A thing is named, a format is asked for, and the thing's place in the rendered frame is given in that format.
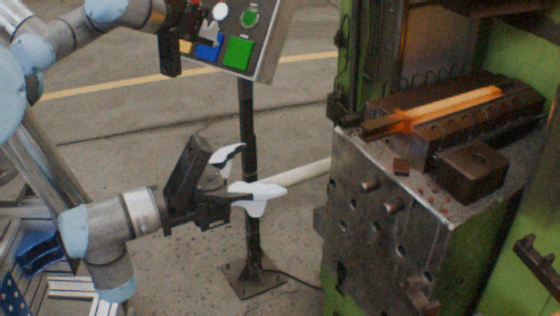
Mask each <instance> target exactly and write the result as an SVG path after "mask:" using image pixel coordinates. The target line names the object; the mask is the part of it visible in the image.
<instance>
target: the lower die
mask: <svg viewBox="0 0 560 316"><path fill-rule="evenodd" d="M513 80H515V81H517V82H518V83H519V84H521V85H523V86H525V87H520V88H518V89H515V90H513V91H510V92H505V93H502V94H500V95H497V96H495V97H489V98H486V99H483V100H481V101H478V102H476V103H473V104H470V105H469V104H467V105H464V106H461V107H459V108H456V109H453V110H450V111H447V112H444V113H441V114H439V115H436V116H432V117H429V118H427V117H426V118H423V119H420V120H418V121H415V122H412V126H411V132H410V134H408V135H404V134H403V133H401V132H399V134H398V133H396V135H394V134H393V136H390V137H387V138H384V139H381V140H380V141H381V142H382V143H384V144H385V145H386V146H388V147H389V148H391V149H392V150H393V151H395V152H396V153H397V154H399V155H400V156H401V157H403V158H404V159H408V161H409V163H411V164H412V166H413V167H415V168H416V169H417V170H419V171H420V172H421V173H426V172H428V171H430V170H433V169H436V167H438V166H431V165H430V164H429V156H431V154H432V153H434V152H437V151H438V148H439V146H440V144H441V140H442V131H441V129H440V128H438V127H435V128H434V130H433V131H431V130H430V128H431V126H432V125H433V124H440V125H441V126H442V127H443V129H444V132H445V142H444V146H443V147H444V149H445V148H447V147H450V146H452V145H453V144H454V141H455V140H456V137H457V125H456V124H455V123H454V122H453V121H451V122H450V124H449V125H447V124H446V122H447V120H448V119H450V118H454V119H456V120H457V121H458V122H459V124H460V126H461V132H460V135H459V139H458V142H459V143H460V142H463V141H466V140H467V138H468V136H469V135H470V132H471V128H472V125H473V121H472V119H471V118H470V117H469V116H465V117H464V120H463V119H461V117H462V115H463V114H464V113H470V114H472V116H473V117H474V120H475V130H474V134H473V137H476V136H478V135H481V134H482V132H483V129H484V126H485V123H486V115H485V114H484V113H483V112H479V113H478V115H477V116H476V115H475V112H476V111H477V110H478V109H484V110H486V112H487V114H488V116H489V121H488V128H487V133H488V132H489V131H492V130H493V129H495V125H496V124H497V121H498V118H499V112H498V109H497V108H496V107H492V108H491V110H488V107H489V106H490V105H491V104H497V105H498V106H499V107H500V108H501V111H502V116H501V119H500V125H499V126H500V127H501V126H504V125H506V123H507V121H508V120H509V117H510V112H511V107H510V105H509V104H507V103H504V104H503V107H502V106H500V104H501V102H502V101H503V100H508V101H510V102H511V103H512V105H513V111H514V114H513V116H512V119H511V122H513V121H514V122H515V121H516V120H518V118H519V115H520V113H521V110H522V103H521V101H520V100H518V99H515V100H514V102H512V100H511V99H512V98H513V97H516V96H519V97H521V98H522V99H523V100H524V101H525V109H524V111H523V118H524V117H527V116H539V115H541V113H542V111H543V108H544V104H545V102H546V98H545V97H544V96H542V95H540V94H538V93H537V92H534V91H533V90H531V89H532V86H530V85H528V84H526V83H524V82H522V81H520V80H519V79H516V78H515V79H514V78H508V77H506V76H505V75H502V74H500V73H499V74H495V75H494V74H493V73H492V72H490V71H488V70H487V69H486V70H483V71H480V72H477V73H475V72H474V73H470V74H468V75H464V76H461V77H458V78H457V77H455V78H451V79H450V80H449V81H447V80H445V81H441V82H439V83H435V84H434V83H432V84H428V85H425V86H424V87H422V88H421V87H418V88H415V89H411V90H409V91H404V92H401V93H398V94H397V93H395V95H392V94H391V95H387V96H384V97H380V98H377V99H373V100H369V101H366V106H365V115H364V122H367V121H370V120H373V119H376V118H380V117H383V116H386V115H390V114H392V113H393V110H394V109H399V110H401V111H402V112H404V111H408V110H411V109H414V108H416V107H420V106H423V105H426V104H430V103H433V102H434V103H435V102H438V101H442V100H445V99H447V98H451V97H454V96H457V95H459V94H463V93H465V94H466V93H468V92H472V91H474V90H477V89H480V88H483V87H485V88H486V87H488V86H498V85H500V84H502V85H503V84H506V83H508V82H511V81H513ZM386 139H387V140H388V144H387V143H386V142H385V140H386Z"/></svg>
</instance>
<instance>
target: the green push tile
mask: <svg viewBox="0 0 560 316"><path fill-rule="evenodd" d="M254 43H255V42H253V41H249V40H245V39H238V38H235V37H231V38H230V42H229V45H228V49H227V52H225V56H224V59H223V63H222V64H223V65H226V66H229V67H232V68H236V69H239V70H242V71H245V72H246V71H247V68H248V64H249V60H250V56H251V53H252V50H253V46H254Z"/></svg>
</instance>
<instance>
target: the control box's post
mask: <svg viewBox="0 0 560 316"><path fill-rule="evenodd" d="M237 95H238V106H239V126H240V144H247V148H246V149H245V150H243V151H242V152H241V167H242V171H243V172H245V173H246V174H250V173H253V172H255V146H254V114H253V81H251V80H248V79H245V78H242V77H239V76H238V82H237ZM242 182H245V183H247V184H252V183H255V182H256V178H255V175H252V176H249V177H246V176H245V175H242ZM245 226H246V231H247V232H248V233H249V234H252V233H254V232H257V217H252V216H251V215H250V214H249V213H248V211H247V210H246V208H245ZM246 246H247V261H249V264H250V276H251V277H253V263H256V265H257V267H258V269H259V261H258V242H257V234H255V235H252V236H247V234H246Z"/></svg>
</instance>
